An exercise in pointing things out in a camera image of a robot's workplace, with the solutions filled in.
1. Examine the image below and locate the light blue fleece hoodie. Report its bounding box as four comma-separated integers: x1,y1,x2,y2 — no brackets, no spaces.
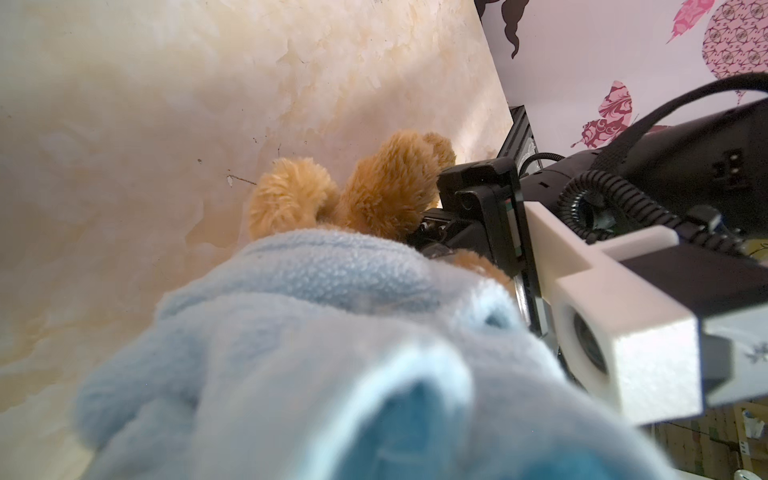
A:
73,230,675,479

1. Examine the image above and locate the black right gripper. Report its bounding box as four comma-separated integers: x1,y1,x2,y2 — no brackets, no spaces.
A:
407,157,540,335

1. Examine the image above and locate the tan plush teddy bear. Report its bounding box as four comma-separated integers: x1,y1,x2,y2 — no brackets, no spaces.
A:
247,130,517,295

